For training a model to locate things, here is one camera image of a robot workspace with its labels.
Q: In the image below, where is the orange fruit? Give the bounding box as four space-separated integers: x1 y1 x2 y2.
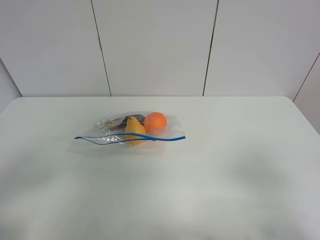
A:
143 112 168 134

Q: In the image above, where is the clear zip bag blue seal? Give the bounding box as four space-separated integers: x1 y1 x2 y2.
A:
75 111 186 146

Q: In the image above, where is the dark purple eggplant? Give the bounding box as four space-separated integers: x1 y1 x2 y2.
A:
106 114 147 131

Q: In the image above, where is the yellow pear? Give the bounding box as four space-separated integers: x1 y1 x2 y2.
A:
124 116 147 145

